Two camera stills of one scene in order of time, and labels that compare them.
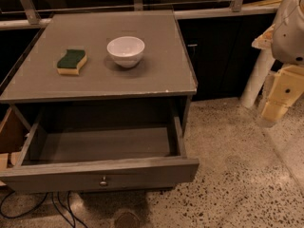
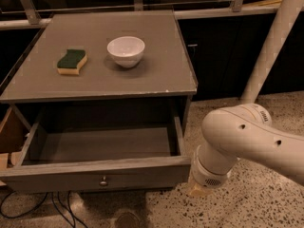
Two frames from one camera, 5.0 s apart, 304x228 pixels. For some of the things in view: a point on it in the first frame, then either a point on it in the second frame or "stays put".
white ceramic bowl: (126, 50) stays put
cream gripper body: (290, 37) to (207, 176)
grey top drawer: (100, 153) stays put
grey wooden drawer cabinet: (107, 99) stays put
